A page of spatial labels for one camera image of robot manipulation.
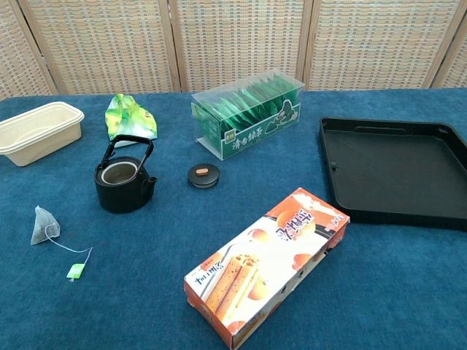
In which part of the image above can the pyramid tea bag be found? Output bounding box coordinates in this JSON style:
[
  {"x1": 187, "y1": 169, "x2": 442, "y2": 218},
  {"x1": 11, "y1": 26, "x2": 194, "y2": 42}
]
[{"x1": 30, "y1": 205, "x2": 94, "y2": 284}]

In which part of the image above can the black square plastic tray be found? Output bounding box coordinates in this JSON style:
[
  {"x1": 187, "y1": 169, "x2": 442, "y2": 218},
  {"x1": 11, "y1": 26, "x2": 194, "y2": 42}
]
[{"x1": 318, "y1": 116, "x2": 467, "y2": 231}]

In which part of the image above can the black teapot lid, orange knob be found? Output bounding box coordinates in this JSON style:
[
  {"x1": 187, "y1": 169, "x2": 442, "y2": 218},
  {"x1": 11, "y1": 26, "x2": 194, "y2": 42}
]
[{"x1": 187, "y1": 163, "x2": 220, "y2": 190}]

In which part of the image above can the beige plastic food container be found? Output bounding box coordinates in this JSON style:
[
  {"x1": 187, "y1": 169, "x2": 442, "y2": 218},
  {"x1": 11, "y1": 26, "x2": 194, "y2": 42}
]
[{"x1": 0, "y1": 101, "x2": 85, "y2": 168}]

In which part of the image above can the orange biscuit roll box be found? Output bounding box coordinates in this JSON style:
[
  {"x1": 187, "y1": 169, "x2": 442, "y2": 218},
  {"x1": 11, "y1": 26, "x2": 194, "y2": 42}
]
[{"x1": 183, "y1": 187, "x2": 351, "y2": 350}]

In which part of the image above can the green yellow snack bag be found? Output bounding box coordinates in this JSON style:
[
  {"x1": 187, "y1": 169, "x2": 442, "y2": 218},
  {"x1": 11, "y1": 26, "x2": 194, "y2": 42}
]
[{"x1": 104, "y1": 93, "x2": 160, "y2": 147}]

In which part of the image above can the blue table cloth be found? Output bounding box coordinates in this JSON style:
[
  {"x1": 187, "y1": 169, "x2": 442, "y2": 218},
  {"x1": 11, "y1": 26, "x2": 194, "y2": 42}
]
[{"x1": 0, "y1": 87, "x2": 467, "y2": 350}]

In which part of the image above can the black cast iron teapot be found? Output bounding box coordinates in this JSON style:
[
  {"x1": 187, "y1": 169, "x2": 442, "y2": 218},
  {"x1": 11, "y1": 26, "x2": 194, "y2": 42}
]
[{"x1": 93, "y1": 133, "x2": 158, "y2": 214}]

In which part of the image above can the woven folding screen panel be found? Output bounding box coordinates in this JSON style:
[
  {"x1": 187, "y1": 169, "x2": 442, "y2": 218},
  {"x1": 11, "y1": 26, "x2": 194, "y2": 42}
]
[
  {"x1": 18, "y1": 0, "x2": 182, "y2": 95},
  {"x1": 432, "y1": 7, "x2": 467, "y2": 89},
  {"x1": 302, "y1": 0, "x2": 467, "y2": 90},
  {"x1": 0, "y1": 0, "x2": 59, "y2": 101},
  {"x1": 167, "y1": 0, "x2": 314, "y2": 92}
]

